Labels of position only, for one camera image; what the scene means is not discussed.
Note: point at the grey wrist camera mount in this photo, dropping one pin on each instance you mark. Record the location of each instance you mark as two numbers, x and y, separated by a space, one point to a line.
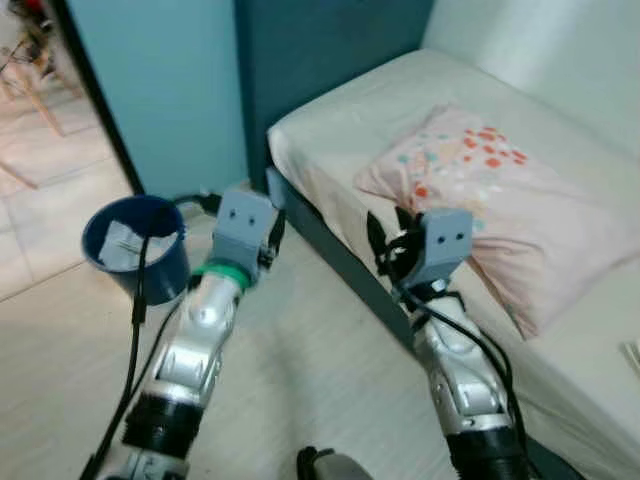
445 245
243 225

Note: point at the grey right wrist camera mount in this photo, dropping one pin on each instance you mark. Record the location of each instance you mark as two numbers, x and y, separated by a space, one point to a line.
445 245

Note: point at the black door frame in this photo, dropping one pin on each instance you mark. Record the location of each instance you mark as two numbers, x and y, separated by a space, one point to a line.
96 100

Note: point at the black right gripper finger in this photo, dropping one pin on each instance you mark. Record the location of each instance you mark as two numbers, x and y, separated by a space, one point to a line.
403 223
376 242

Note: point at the white paper trash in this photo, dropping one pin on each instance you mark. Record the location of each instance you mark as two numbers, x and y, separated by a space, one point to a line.
125 248

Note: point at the wooden chair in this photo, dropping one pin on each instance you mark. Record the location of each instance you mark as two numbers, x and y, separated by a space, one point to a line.
40 100

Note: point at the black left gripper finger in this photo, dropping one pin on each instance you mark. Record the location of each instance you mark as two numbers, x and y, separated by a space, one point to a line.
276 230

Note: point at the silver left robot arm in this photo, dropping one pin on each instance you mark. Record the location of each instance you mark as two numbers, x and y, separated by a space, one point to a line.
195 340

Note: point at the blue upholstered headboard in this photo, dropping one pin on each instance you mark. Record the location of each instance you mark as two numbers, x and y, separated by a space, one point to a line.
330 70

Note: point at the grey robot right leg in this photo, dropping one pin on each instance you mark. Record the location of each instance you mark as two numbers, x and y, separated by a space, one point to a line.
335 468

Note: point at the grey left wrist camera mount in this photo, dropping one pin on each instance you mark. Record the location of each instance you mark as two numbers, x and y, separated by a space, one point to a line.
243 225

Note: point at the cream mattress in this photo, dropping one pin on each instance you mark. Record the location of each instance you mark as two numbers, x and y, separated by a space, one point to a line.
330 130

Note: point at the blue waste bin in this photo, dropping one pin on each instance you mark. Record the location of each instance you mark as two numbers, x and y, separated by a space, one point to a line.
110 280

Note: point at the pink patterned pillow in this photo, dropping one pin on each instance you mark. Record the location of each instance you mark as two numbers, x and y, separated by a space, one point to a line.
530 220

